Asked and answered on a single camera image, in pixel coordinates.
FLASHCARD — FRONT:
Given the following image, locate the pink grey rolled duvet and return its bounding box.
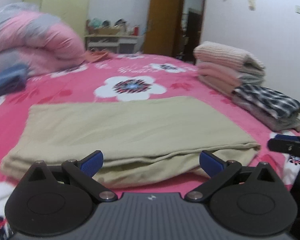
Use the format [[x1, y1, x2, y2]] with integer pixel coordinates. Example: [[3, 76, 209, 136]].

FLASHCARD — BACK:
[[0, 2, 85, 76]]

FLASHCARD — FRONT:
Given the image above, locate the beige folded garment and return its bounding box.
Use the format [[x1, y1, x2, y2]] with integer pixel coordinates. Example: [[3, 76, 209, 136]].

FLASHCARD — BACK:
[[198, 75, 236, 98]]

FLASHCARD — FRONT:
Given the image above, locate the white wall socket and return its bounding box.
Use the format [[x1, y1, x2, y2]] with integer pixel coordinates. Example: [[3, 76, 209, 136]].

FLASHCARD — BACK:
[[295, 5, 300, 14]]

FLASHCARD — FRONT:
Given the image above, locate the blue folded garment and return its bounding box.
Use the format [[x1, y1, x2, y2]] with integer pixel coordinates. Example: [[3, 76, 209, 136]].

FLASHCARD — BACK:
[[0, 63, 29, 96]]

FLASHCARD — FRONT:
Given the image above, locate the salmon cloth on bed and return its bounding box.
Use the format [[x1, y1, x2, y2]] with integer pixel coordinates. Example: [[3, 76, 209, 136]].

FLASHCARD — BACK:
[[84, 50, 113, 63]]

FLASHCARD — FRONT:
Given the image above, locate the black white plaid shirt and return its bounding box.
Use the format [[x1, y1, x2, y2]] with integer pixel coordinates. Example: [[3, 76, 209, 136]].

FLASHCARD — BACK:
[[232, 84, 300, 119]]

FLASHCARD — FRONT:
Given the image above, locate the pink floral bed sheet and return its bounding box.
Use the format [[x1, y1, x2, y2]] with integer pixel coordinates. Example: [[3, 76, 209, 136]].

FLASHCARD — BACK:
[[0, 55, 300, 239]]

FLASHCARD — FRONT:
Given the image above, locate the brown wooden door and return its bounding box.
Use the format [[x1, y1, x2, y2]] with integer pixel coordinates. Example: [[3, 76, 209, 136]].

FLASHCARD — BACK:
[[143, 0, 183, 56]]

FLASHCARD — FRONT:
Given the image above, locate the pink white knit sweater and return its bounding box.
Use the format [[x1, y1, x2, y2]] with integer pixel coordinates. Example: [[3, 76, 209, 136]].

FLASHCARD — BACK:
[[193, 41, 265, 76]]

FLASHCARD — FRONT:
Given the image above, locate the grey folded garment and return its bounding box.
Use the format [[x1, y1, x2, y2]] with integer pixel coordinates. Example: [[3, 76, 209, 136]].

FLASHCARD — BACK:
[[232, 95, 300, 132]]

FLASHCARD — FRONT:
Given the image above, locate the pink folded garment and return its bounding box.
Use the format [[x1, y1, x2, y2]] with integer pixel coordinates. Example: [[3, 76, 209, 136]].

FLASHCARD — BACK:
[[197, 62, 242, 86]]

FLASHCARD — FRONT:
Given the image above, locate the beige fabric garment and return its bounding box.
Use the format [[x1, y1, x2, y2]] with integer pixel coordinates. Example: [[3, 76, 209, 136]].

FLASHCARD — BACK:
[[0, 96, 260, 189]]

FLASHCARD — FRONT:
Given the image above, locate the cluttered white shelf desk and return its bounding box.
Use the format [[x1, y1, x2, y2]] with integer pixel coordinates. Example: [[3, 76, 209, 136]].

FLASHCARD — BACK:
[[84, 18, 143, 54]]

